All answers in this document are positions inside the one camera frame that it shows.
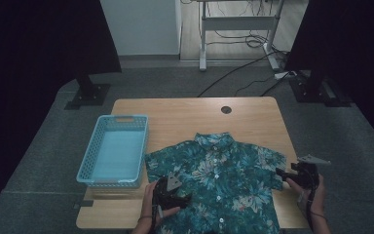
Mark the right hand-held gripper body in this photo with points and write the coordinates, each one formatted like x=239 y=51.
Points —
x=306 y=175

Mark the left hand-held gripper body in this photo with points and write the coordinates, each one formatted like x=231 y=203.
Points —
x=165 y=198

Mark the teal floral shirt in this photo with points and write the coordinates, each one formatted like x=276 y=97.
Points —
x=220 y=182

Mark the light blue plastic basket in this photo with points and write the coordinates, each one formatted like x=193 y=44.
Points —
x=117 y=152

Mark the person's left hand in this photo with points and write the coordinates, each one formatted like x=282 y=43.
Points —
x=146 y=208

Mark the person's right hand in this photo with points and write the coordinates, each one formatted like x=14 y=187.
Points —
x=320 y=198

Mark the black wrist band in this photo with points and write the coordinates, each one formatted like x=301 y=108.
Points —
x=144 y=217

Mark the black tape strip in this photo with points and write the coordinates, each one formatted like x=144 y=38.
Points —
x=85 y=203

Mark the black stand base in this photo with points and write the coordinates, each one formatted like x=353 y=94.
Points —
x=308 y=91
x=91 y=94

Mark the black round table grommet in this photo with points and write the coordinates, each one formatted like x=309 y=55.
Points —
x=226 y=109

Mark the white power strip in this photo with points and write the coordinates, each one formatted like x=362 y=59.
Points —
x=282 y=75

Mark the black curtain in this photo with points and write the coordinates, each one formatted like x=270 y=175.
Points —
x=29 y=65
x=354 y=48

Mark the white metal desk frame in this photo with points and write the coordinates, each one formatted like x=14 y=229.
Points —
x=238 y=23

